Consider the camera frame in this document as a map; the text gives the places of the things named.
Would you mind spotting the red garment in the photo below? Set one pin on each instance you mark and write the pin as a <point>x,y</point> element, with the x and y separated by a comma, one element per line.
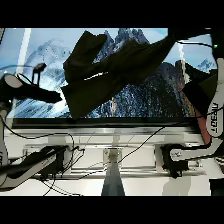
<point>202,126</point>

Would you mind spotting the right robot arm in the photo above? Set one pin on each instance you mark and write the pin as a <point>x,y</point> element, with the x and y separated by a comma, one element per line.
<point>213,116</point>

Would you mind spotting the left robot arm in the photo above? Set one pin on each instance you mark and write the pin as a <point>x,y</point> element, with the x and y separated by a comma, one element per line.
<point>20,173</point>

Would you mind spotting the dark green pants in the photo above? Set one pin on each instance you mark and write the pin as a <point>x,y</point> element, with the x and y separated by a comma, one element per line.
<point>110,71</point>

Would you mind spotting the silver frame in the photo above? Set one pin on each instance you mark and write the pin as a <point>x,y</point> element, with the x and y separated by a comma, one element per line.
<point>112,173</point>

